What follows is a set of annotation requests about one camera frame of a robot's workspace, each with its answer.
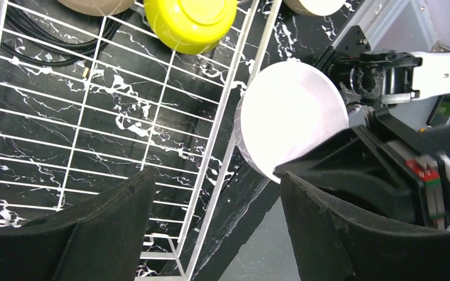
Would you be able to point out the beige bowl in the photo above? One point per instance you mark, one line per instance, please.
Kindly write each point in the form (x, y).
(98, 7)

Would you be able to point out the yellow-green bowl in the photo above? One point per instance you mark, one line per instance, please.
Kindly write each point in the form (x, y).
(188, 26)

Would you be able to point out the white wire dish rack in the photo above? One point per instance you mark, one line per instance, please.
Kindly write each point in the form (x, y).
(87, 102)

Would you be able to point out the pale grey bowl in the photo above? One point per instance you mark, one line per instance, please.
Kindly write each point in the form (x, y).
(287, 110)

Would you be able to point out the aluminium table edge rail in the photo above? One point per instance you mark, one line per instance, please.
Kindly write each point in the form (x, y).
(404, 26)

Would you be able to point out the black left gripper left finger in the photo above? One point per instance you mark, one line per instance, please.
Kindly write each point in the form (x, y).
(100, 238)

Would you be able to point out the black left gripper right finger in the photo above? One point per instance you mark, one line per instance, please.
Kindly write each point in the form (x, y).
(336, 240)

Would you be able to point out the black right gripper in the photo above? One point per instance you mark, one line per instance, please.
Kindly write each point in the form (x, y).
(382, 166)

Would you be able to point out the white bowl with tan outside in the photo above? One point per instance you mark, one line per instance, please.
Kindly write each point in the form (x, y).
(314, 7)

